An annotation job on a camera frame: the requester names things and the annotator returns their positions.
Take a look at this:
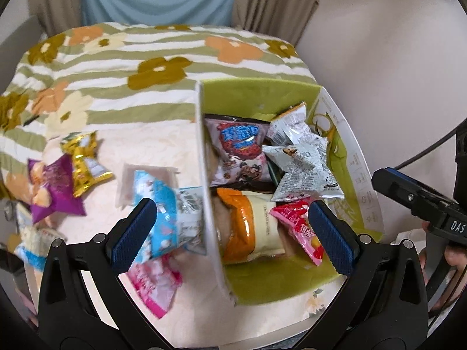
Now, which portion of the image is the blue and white snack bag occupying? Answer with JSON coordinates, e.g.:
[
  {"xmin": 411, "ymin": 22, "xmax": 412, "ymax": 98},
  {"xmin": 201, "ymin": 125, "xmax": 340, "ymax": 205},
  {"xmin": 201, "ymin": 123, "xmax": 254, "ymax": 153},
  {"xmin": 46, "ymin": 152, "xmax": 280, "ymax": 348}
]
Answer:
[{"xmin": 14, "ymin": 202, "xmax": 56, "ymax": 275}]

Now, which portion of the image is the black cable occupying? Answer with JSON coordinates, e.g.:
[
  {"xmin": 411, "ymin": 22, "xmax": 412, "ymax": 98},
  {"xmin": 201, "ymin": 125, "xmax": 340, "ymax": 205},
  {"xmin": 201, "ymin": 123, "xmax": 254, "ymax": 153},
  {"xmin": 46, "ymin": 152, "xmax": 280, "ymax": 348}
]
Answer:
[{"xmin": 397, "ymin": 118, "xmax": 467, "ymax": 170}]

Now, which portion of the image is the flower striped blanket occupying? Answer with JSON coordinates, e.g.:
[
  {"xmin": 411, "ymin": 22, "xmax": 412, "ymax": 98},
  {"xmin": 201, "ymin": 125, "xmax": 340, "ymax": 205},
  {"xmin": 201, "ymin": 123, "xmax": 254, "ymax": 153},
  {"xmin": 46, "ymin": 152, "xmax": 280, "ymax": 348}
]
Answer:
[{"xmin": 0, "ymin": 22, "xmax": 319, "ymax": 205}]

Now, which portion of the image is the person's right hand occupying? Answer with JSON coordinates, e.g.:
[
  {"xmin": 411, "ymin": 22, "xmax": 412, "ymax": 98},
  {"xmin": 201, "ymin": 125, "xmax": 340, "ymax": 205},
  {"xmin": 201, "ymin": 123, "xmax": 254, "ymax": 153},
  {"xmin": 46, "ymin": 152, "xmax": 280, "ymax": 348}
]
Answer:
[{"xmin": 419, "ymin": 222, "xmax": 467, "ymax": 311}]

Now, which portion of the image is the light blue snack bag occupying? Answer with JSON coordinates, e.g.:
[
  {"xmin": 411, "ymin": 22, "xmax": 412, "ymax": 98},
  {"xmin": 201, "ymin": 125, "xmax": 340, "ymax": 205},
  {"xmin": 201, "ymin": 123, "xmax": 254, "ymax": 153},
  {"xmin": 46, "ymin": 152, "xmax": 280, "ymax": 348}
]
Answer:
[{"xmin": 133, "ymin": 169, "xmax": 205, "ymax": 260}]

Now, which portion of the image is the green cardboard box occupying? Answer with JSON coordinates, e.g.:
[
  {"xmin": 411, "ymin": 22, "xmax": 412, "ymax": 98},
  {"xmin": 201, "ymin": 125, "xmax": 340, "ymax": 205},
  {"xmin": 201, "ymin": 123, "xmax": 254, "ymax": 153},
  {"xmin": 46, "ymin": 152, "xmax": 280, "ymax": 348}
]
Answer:
[{"xmin": 194, "ymin": 78, "xmax": 386, "ymax": 307}]

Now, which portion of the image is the beige curtain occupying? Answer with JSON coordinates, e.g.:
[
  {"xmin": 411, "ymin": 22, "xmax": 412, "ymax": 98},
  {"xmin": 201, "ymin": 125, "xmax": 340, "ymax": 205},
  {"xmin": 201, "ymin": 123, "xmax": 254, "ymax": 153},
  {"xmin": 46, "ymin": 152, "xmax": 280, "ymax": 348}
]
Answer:
[
  {"xmin": 231, "ymin": 0, "xmax": 327, "ymax": 45},
  {"xmin": 27, "ymin": 0, "xmax": 85, "ymax": 38}
]

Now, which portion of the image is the gold snack bag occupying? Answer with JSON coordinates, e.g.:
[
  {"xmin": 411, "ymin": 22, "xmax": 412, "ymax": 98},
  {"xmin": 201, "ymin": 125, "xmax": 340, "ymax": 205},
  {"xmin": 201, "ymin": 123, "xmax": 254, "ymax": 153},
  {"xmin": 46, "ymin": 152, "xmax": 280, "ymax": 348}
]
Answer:
[{"xmin": 60, "ymin": 130, "xmax": 114, "ymax": 198}]

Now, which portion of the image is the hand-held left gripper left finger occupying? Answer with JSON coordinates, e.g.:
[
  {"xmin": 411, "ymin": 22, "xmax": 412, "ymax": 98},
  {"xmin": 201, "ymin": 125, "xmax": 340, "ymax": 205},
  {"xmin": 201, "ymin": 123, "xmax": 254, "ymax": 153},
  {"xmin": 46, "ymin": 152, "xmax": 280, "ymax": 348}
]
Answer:
[{"xmin": 38, "ymin": 197, "xmax": 172, "ymax": 350}]

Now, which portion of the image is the orange and cream snack bag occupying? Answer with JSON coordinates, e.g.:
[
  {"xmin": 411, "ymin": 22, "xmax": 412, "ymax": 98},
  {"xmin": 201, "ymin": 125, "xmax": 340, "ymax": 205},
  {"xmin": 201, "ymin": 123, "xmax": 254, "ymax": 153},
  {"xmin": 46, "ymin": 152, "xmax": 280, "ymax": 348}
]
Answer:
[{"xmin": 215, "ymin": 187, "xmax": 287, "ymax": 265}]

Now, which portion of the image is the silver snack bag orange edge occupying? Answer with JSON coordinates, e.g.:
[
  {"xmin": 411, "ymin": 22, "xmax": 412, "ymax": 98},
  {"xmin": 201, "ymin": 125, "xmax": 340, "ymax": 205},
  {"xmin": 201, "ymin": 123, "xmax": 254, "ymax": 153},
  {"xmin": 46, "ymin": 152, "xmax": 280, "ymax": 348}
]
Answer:
[{"xmin": 267, "ymin": 101, "xmax": 308, "ymax": 147}]

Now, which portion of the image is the red snack bag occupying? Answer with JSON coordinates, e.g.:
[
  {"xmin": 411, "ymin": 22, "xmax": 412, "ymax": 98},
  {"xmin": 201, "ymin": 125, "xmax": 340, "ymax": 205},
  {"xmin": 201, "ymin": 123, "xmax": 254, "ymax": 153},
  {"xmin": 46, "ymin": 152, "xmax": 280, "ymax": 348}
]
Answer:
[{"xmin": 269, "ymin": 200, "xmax": 326, "ymax": 267}]

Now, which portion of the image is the clear plastic packet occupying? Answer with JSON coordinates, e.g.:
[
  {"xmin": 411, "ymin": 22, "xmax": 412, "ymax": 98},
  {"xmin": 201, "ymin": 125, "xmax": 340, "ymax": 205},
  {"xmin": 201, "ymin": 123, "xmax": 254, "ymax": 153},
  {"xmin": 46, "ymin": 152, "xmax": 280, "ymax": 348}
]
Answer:
[{"xmin": 116, "ymin": 162, "xmax": 180, "ymax": 209}]

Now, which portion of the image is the pale purple snack bag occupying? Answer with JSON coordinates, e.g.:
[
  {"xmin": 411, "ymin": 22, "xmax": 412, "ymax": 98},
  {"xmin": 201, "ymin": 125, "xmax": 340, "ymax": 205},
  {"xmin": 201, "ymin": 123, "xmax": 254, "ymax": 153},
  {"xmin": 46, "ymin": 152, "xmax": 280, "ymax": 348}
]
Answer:
[{"xmin": 203, "ymin": 114, "xmax": 275, "ymax": 187}]

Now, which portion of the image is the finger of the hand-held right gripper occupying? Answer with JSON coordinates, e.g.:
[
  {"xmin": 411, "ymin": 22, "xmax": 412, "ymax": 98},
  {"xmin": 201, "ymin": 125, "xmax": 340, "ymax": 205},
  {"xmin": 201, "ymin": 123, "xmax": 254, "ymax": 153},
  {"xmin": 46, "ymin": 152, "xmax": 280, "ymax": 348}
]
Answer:
[{"xmin": 371, "ymin": 167, "xmax": 451, "ymax": 227}]

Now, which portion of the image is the pink snack bag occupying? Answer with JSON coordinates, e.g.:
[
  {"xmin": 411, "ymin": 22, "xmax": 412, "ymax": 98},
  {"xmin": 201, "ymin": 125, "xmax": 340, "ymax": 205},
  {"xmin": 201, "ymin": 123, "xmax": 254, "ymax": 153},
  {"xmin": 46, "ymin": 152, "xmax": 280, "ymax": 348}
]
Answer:
[{"xmin": 128, "ymin": 253, "xmax": 183, "ymax": 320}]

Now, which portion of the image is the grey headboard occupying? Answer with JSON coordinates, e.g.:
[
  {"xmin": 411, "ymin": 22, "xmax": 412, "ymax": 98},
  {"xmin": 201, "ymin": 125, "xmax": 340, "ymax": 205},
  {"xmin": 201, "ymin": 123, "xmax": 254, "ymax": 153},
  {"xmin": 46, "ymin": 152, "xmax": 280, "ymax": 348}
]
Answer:
[{"xmin": 0, "ymin": 15, "xmax": 49, "ymax": 67}]

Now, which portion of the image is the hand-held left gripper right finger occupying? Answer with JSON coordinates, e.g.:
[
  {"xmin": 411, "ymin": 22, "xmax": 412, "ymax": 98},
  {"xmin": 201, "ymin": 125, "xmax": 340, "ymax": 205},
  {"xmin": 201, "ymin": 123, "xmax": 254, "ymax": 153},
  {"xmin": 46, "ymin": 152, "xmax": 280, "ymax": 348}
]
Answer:
[{"xmin": 295, "ymin": 200, "xmax": 429, "ymax": 350}]

